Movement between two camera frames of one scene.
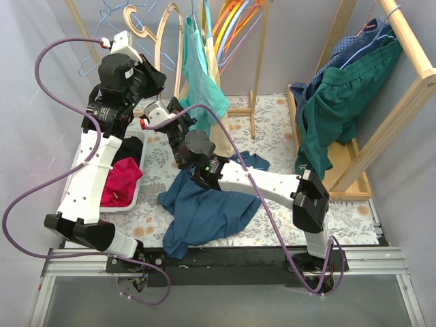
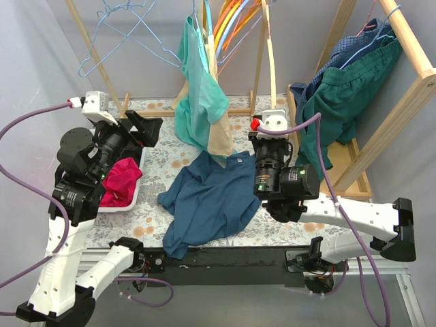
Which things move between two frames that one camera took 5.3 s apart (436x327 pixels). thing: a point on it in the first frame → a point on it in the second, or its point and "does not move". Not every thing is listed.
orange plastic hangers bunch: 234,24 does not move
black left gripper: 150,79 → 129,133
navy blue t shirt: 197,214 does not move
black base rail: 239,266 does not move
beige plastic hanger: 139,31 → 270,42
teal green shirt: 201,87 does not move
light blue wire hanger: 150,56 → 129,5
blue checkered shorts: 348,51 does not move
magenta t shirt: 120,183 does not move
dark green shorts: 330,114 does not move
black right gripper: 178,114 → 253,137
